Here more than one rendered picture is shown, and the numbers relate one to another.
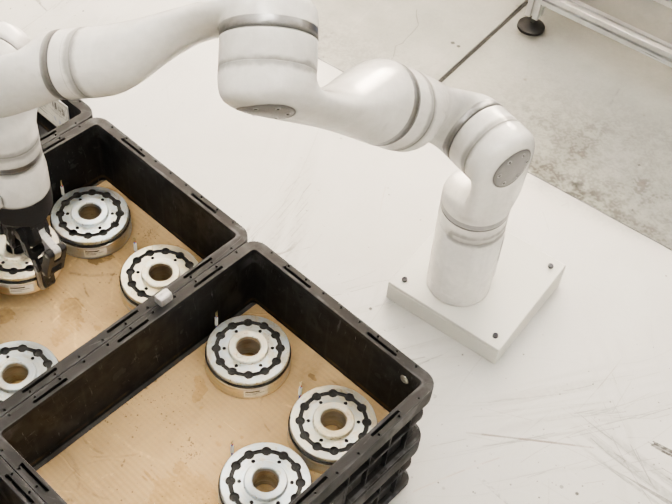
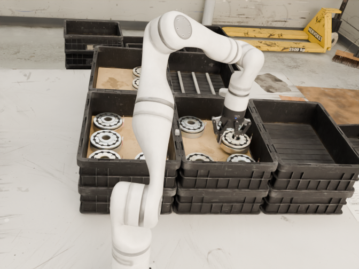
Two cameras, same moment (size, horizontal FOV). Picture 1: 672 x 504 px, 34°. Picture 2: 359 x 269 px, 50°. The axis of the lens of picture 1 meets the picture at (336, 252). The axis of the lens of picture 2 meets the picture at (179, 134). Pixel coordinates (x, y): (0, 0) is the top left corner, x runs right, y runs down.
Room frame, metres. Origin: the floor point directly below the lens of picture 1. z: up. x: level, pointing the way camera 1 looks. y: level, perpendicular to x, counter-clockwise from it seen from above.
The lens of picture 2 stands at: (1.44, -0.57, 1.65)
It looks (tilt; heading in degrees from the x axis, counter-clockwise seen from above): 35 degrees down; 131
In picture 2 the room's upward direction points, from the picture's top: 8 degrees clockwise
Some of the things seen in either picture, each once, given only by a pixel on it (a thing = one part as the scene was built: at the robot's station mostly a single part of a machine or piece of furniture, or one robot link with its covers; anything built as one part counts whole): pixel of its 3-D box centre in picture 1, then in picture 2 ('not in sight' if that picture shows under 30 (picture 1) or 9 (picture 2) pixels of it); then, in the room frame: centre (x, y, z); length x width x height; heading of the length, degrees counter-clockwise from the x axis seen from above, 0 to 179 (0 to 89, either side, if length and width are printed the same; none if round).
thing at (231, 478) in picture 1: (265, 483); (106, 139); (0.59, 0.05, 0.86); 0.10 x 0.10 x 0.01
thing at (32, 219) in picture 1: (21, 209); (232, 115); (0.85, 0.37, 0.98); 0.08 x 0.08 x 0.09
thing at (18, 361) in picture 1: (15, 374); (190, 123); (0.69, 0.35, 0.86); 0.05 x 0.05 x 0.01
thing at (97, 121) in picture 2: not in sight; (108, 120); (0.50, 0.12, 0.86); 0.10 x 0.10 x 0.01
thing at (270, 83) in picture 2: not in sight; (271, 81); (0.51, 1.21, 0.71); 0.22 x 0.19 x 0.01; 148
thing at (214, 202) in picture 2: not in sight; (210, 164); (0.82, 0.34, 0.76); 0.40 x 0.30 x 0.12; 142
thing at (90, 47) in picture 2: not in sight; (93, 57); (-0.82, 0.96, 0.37); 0.40 x 0.30 x 0.45; 58
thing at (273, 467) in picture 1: (265, 481); (106, 137); (0.59, 0.05, 0.86); 0.05 x 0.05 x 0.01
